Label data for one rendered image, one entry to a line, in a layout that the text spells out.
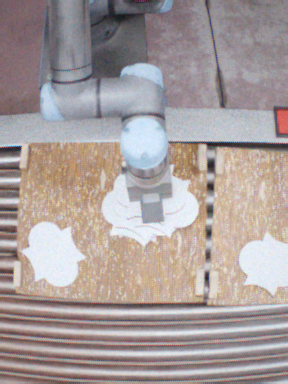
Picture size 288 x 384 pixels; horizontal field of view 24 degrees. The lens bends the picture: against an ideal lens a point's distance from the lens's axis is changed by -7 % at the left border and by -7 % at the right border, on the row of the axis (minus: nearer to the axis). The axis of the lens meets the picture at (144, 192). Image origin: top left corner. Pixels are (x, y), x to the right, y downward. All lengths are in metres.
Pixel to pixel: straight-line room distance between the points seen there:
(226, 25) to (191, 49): 0.20
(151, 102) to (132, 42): 0.46
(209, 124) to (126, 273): 0.38
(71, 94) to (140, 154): 0.17
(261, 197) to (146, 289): 0.32
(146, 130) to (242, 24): 1.68
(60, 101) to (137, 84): 0.14
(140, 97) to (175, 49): 1.50
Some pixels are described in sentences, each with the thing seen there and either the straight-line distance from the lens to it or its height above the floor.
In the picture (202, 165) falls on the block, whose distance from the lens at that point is 1.50.
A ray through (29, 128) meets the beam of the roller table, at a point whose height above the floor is 0.92.
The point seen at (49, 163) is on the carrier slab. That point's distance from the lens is 1.55.
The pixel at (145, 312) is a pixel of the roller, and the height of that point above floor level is 0.92.
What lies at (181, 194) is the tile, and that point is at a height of 0.99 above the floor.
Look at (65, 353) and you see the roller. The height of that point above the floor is 0.92.
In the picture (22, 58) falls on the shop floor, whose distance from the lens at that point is 2.77.
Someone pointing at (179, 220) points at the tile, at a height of 0.98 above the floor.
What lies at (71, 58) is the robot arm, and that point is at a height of 1.35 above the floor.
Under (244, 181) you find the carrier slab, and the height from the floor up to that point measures 0.94.
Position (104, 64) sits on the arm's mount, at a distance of 1.62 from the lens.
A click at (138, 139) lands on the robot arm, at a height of 1.31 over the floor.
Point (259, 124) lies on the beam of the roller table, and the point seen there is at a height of 0.91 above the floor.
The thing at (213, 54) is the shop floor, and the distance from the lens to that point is 2.70.
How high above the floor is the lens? 2.39
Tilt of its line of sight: 74 degrees down
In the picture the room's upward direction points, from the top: 9 degrees counter-clockwise
